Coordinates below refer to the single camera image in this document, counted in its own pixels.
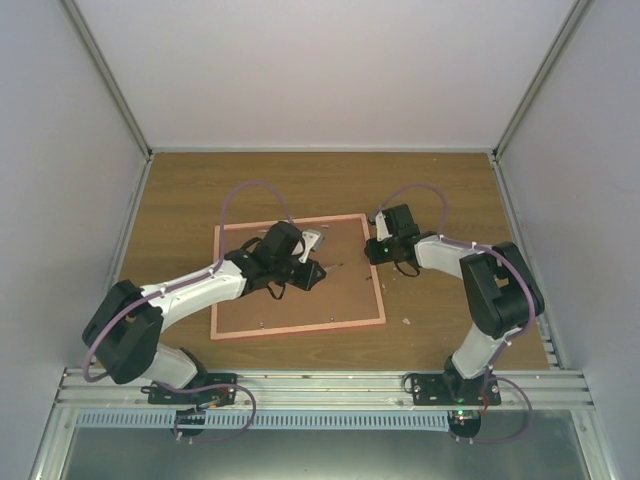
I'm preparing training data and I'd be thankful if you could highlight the pink photo frame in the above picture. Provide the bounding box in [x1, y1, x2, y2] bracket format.
[210, 213, 386, 341]

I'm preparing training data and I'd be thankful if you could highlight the clear handle screwdriver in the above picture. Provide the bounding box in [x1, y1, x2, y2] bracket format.
[323, 262, 344, 273]

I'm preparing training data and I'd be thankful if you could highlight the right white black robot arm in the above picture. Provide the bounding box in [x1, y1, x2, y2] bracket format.
[364, 204, 545, 405]

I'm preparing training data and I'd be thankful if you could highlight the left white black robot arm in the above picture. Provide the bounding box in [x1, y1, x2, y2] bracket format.
[82, 221, 326, 404]

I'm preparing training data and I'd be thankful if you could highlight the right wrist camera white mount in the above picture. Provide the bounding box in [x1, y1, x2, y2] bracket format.
[368, 211, 392, 242]

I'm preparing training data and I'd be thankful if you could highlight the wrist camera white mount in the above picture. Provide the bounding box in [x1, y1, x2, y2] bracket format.
[368, 211, 392, 242]
[293, 229, 324, 263]

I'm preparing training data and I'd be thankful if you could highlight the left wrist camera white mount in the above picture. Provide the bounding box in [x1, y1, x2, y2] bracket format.
[293, 229, 324, 263]

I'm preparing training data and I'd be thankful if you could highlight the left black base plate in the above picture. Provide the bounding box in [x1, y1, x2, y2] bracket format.
[140, 373, 238, 406]

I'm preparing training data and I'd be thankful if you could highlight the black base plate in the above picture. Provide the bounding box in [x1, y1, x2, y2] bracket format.
[140, 373, 238, 406]
[401, 370, 502, 407]

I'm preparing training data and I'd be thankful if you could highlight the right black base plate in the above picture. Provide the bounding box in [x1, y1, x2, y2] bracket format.
[401, 370, 502, 407]

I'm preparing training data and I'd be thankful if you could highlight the grey slotted cable duct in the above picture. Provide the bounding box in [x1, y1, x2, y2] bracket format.
[76, 409, 449, 432]

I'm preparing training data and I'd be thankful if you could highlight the aluminium front rail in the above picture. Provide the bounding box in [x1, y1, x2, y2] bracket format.
[54, 369, 595, 411]

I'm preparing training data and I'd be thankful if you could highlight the right aluminium corner post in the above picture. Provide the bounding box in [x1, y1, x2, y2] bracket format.
[491, 0, 593, 162]

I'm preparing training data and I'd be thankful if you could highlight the aluminium corner post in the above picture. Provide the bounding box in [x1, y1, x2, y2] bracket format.
[59, 0, 153, 162]
[491, 0, 593, 162]

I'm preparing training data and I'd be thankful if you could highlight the left aluminium corner post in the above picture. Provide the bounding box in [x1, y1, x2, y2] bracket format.
[59, 0, 153, 162]

